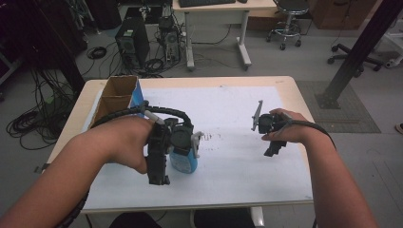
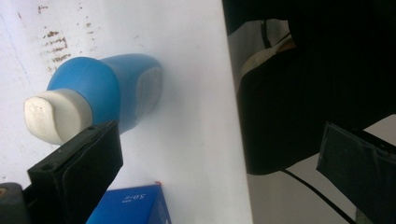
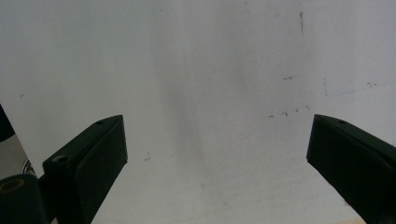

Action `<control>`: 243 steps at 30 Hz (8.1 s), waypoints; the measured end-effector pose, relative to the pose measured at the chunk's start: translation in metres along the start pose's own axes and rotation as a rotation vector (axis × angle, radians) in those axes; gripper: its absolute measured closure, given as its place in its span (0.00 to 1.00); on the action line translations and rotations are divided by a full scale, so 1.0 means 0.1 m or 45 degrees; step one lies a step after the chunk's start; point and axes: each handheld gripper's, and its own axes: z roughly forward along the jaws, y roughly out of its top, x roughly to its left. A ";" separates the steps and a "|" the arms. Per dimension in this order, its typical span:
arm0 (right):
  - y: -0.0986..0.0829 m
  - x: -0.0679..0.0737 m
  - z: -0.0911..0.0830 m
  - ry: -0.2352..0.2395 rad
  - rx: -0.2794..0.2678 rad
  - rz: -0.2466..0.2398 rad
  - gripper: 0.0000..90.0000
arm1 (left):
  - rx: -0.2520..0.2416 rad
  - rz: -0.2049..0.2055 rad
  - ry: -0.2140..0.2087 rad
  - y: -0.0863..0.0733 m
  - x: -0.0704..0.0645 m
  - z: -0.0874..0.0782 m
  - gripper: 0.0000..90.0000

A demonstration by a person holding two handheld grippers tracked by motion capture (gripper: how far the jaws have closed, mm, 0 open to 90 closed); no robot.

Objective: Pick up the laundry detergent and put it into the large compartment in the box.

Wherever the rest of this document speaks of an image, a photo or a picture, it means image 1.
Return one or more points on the white table leg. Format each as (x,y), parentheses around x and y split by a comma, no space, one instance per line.
(257,217)

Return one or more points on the dark curtain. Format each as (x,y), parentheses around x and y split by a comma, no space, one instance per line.
(38,38)

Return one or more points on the open computer case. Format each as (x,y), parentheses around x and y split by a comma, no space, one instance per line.
(170,39)

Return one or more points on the black computer mouse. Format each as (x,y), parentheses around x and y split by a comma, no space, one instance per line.
(242,1)

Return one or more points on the shoe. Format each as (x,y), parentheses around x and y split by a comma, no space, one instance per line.
(399,128)

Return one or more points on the black office chair base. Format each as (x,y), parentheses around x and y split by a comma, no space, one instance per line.
(355,58)

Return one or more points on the black keyboard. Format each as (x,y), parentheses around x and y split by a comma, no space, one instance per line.
(206,2)

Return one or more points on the brown cardboard box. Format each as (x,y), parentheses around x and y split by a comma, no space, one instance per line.
(115,95)

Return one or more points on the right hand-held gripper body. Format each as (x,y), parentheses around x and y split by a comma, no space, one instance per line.
(269,123)

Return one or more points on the grey floor mat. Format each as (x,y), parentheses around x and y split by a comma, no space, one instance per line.
(348,117)

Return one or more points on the blue bottle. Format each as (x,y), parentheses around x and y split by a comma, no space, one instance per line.
(183,161)

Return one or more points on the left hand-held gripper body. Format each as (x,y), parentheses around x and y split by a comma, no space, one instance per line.
(180,136)

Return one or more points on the chrome stool with black seat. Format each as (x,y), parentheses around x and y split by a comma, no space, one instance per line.
(289,28)

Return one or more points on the person's leg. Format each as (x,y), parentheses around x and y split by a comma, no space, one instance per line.
(136,221)

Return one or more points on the white desk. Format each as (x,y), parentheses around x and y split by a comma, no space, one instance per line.
(221,14)

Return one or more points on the person's right hand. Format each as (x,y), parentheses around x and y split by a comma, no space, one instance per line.
(291,126)

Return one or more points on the black metal post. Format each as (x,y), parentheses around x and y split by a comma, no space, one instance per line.
(358,50)

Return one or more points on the wooden cabinet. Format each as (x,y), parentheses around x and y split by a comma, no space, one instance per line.
(342,14)

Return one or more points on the black computer tower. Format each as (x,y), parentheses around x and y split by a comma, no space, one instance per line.
(133,42)

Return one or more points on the person's left hand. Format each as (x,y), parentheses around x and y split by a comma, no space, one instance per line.
(126,142)

